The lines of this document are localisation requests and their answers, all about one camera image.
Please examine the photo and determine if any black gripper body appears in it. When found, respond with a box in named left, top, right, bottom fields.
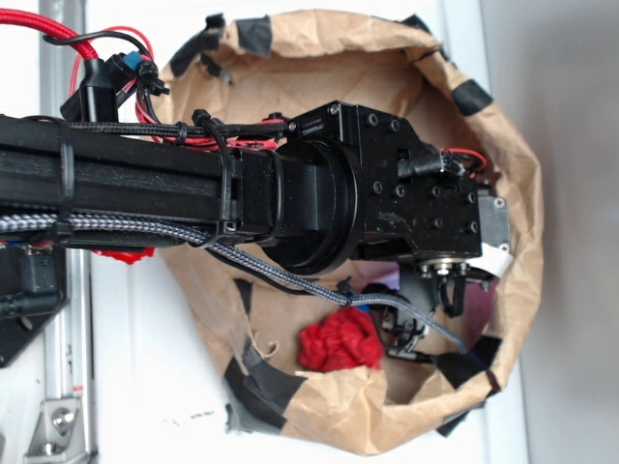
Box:
left=287, top=101, right=512, bottom=317

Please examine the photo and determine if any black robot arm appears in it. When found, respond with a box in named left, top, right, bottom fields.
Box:
left=1, top=101, right=512, bottom=305

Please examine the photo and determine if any red crumpled paper ball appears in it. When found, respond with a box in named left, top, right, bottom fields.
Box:
left=298, top=306, right=383, bottom=373

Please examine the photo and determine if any brown paper bag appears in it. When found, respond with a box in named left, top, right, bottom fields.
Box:
left=156, top=10, right=544, bottom=456

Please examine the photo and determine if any aluminium extrusion rail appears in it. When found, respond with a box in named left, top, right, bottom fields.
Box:
left=38, top=1, right=98, bottom=463

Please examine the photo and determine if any grey braided cable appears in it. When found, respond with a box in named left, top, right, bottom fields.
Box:
left=0, top=213, right=469, bottom=356

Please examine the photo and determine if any silver corner bracket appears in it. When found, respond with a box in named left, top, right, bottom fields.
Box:
left=23, top=398, right=89, bottom=463

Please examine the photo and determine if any red braided cable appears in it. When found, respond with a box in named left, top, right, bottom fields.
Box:
left=0, top=11, right=98, bottom=64

